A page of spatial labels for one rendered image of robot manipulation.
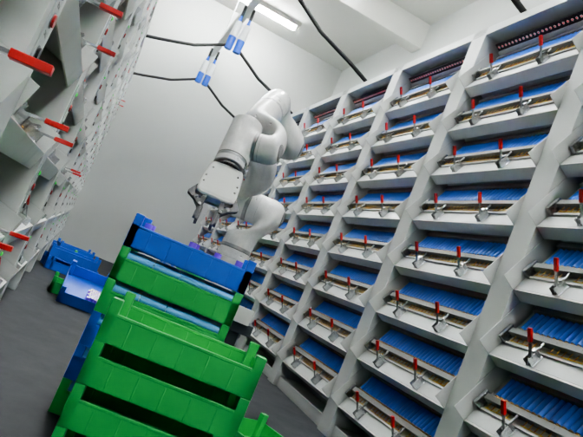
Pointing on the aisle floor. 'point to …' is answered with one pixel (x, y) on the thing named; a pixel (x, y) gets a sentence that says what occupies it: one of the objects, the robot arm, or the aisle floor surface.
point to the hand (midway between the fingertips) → (205, 218)
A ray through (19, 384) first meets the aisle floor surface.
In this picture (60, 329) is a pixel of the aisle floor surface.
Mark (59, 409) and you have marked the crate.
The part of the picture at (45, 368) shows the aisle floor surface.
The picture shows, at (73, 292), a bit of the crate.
